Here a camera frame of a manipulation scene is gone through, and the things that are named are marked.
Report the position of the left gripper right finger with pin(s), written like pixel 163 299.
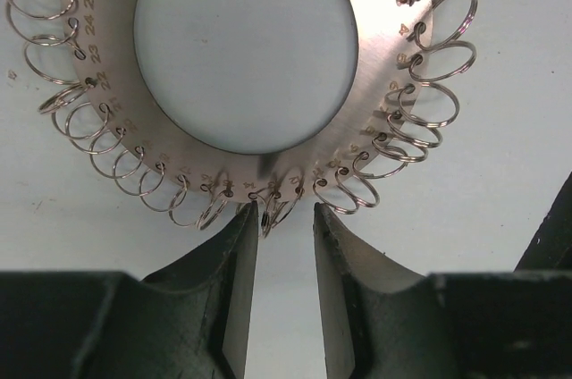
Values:
pixel 382 320

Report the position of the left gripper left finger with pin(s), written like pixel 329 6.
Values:
pixel 189 319

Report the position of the metal disc with keyrings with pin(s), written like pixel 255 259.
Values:
pixel 197 107

